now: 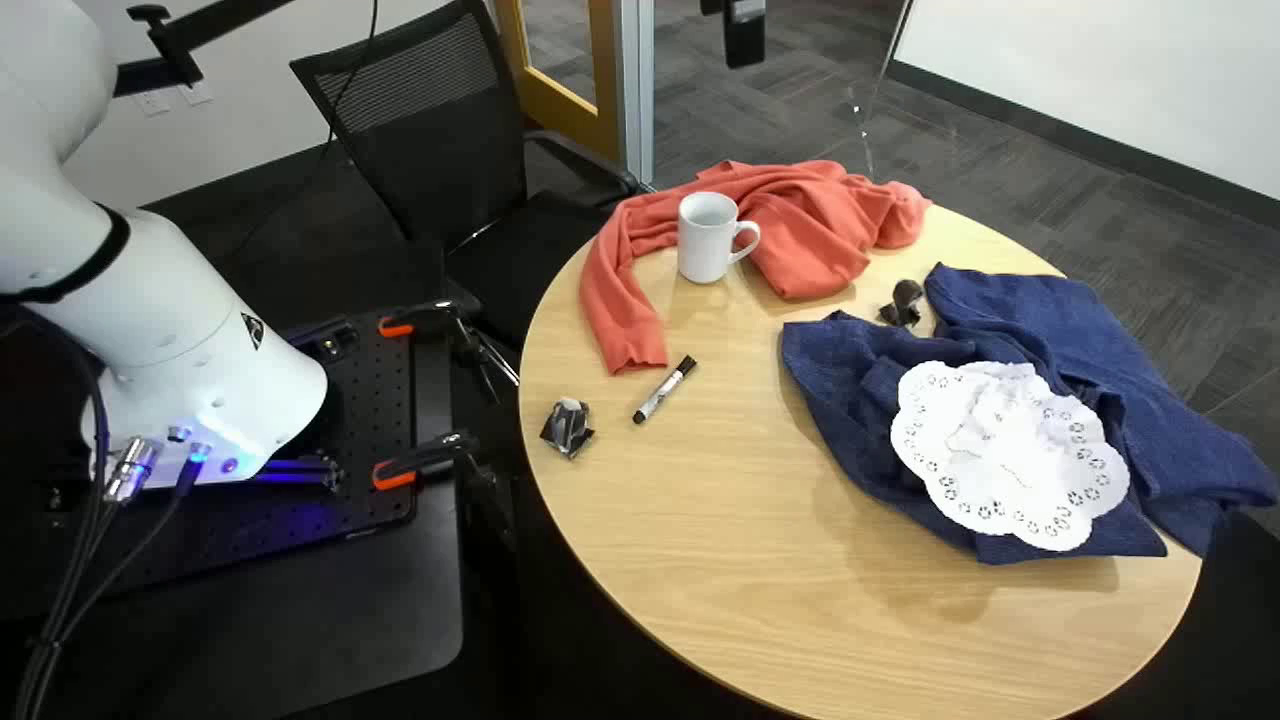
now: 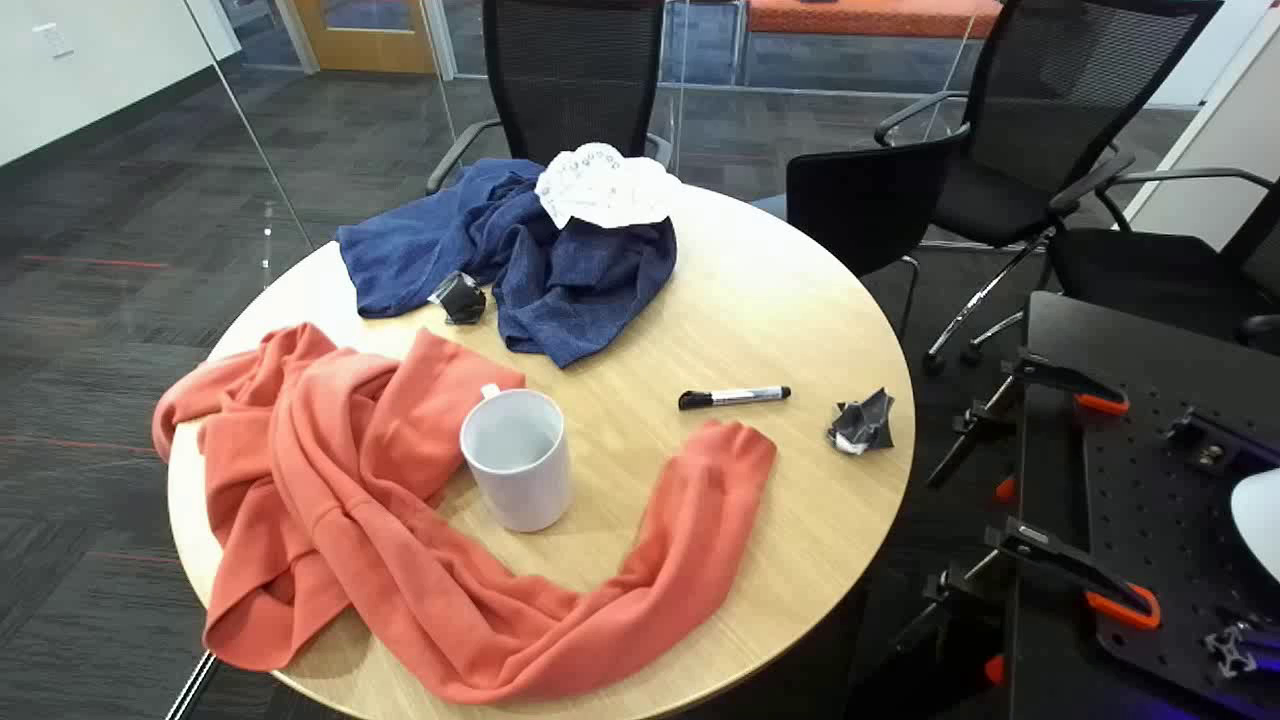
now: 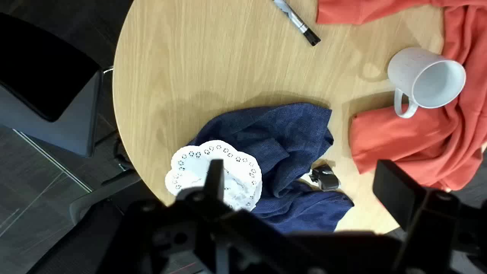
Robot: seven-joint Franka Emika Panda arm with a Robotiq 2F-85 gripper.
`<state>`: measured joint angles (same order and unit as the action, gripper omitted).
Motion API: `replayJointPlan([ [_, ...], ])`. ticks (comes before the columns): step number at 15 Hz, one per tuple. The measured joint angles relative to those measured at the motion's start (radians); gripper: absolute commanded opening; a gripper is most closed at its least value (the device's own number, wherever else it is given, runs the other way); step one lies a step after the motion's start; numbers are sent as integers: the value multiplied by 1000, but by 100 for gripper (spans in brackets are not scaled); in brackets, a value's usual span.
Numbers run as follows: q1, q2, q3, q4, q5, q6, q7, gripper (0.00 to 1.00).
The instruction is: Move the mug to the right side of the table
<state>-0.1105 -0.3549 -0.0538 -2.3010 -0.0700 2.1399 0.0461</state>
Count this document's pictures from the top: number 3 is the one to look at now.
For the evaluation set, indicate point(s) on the white ceramic mug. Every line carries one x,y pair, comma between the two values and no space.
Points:
405,70

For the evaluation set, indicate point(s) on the white paper doily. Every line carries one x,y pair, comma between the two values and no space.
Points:
192,168

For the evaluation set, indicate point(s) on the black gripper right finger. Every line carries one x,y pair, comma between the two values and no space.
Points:
405,198

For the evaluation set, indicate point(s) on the black office chair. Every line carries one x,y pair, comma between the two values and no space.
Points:
40,76

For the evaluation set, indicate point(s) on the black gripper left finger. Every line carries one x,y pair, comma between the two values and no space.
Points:
215,180

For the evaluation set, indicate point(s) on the dark blue cloth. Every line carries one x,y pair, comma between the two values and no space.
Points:
283,137

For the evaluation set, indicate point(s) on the black marker pen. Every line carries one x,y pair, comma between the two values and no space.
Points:
302,25

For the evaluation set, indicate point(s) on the orange cloth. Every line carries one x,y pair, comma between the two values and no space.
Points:
431,146

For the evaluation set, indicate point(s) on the small black binder clip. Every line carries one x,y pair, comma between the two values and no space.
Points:
324,177

